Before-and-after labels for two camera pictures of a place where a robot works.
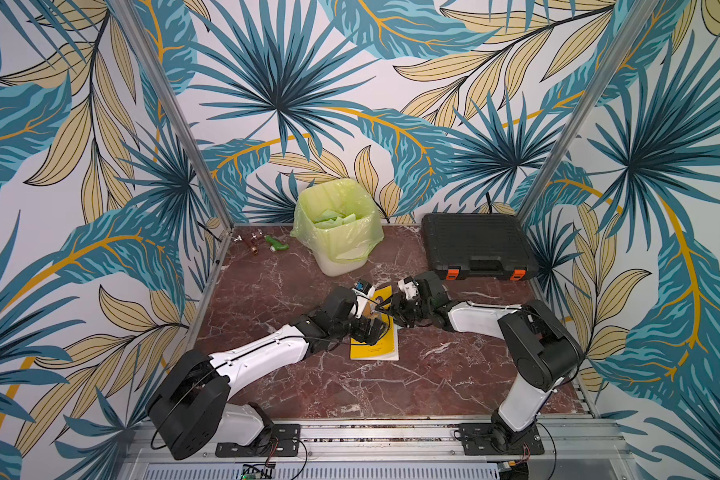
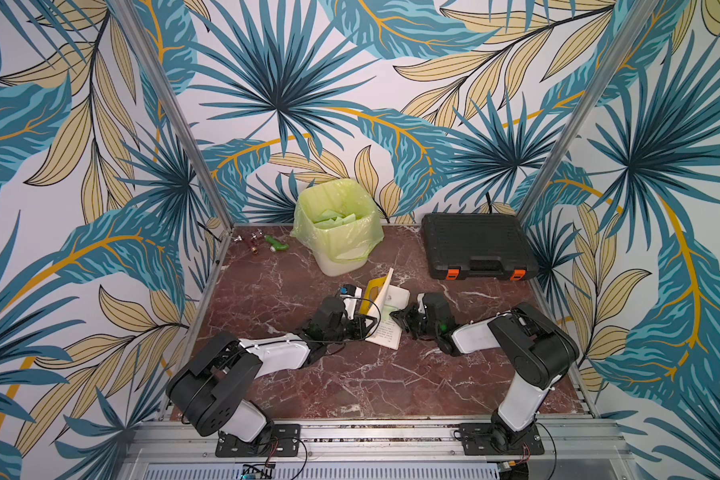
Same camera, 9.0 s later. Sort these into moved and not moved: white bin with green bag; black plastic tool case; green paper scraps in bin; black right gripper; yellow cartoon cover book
Moved: yellow cartoon cover book; black right gripper
Not moved: white bin with green bag; green paper scraps in bin; black plastic tool case
